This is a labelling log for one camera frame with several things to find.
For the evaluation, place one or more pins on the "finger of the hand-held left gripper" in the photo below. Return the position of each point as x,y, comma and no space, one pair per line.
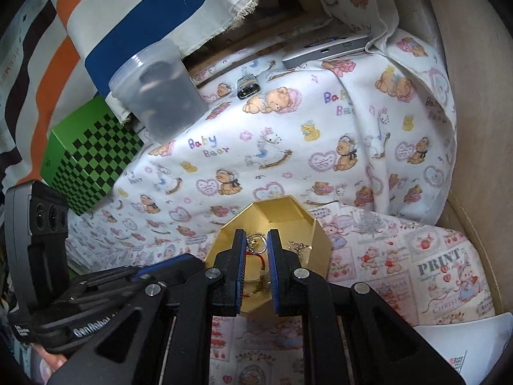
168,266

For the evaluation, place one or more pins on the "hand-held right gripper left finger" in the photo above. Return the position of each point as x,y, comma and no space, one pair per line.
239,272

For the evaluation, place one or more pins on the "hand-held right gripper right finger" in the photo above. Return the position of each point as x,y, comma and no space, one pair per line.
273,272

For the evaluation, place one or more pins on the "silver earring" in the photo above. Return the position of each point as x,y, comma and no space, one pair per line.
298,246

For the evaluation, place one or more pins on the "yellow octagonal cardboard box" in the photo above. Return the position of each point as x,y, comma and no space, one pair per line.
276,210

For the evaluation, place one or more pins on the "green checkered box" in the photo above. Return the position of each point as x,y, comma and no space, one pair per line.
92,164

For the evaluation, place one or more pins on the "bear printed blanket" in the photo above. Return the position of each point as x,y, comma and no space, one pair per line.
300,160

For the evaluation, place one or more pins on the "strawberry printed cloth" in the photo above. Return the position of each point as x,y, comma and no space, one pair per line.
400,248

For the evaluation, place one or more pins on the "clear plastic container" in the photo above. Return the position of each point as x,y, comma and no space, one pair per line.
164,92

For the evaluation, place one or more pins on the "small patterned lighter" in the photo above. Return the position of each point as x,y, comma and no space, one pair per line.
247,87

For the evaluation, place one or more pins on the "white paper sheet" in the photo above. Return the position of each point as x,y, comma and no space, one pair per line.
453,345

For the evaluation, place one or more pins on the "grey power bank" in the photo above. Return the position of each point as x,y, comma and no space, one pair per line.
324,51

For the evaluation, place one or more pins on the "striped cloth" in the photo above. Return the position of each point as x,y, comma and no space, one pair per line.
120,16

